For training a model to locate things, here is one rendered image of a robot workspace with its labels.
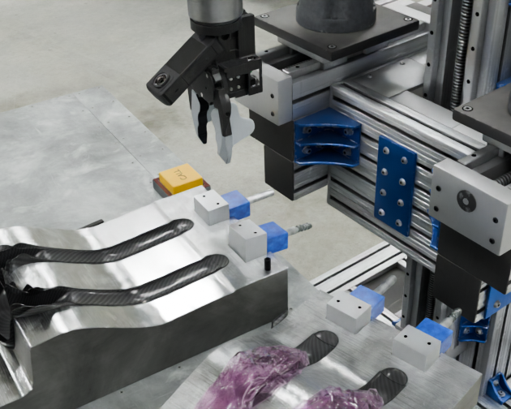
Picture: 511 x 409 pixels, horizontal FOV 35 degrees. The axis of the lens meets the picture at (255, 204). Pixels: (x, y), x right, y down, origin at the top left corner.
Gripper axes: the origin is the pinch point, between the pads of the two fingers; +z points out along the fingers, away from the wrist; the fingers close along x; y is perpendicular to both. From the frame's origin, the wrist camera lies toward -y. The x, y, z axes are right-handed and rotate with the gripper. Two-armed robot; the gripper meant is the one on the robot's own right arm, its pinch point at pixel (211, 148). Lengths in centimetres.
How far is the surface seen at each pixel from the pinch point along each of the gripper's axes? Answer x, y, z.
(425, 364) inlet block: -41.2, 7.3, 14.2
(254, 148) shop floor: 143, 91, 101
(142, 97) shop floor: 208, 74, 101
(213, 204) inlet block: -1.2, -0.8, 9.2
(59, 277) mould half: -6.0, -27.4, 8.4
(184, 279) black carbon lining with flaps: -10.8, -11.2, 12.8
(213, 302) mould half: -17.6, -10.2, 12.5
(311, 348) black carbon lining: -29.5, -2.2, 15.9
